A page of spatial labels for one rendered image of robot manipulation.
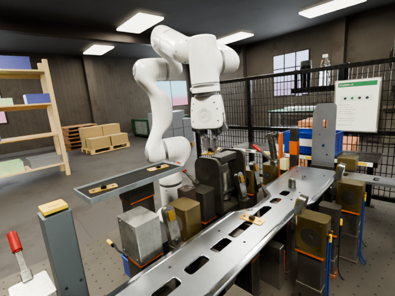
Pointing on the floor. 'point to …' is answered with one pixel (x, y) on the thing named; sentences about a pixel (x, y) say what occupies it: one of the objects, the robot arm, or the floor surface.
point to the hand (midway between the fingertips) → (210, 144)
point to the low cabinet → (143, 127)
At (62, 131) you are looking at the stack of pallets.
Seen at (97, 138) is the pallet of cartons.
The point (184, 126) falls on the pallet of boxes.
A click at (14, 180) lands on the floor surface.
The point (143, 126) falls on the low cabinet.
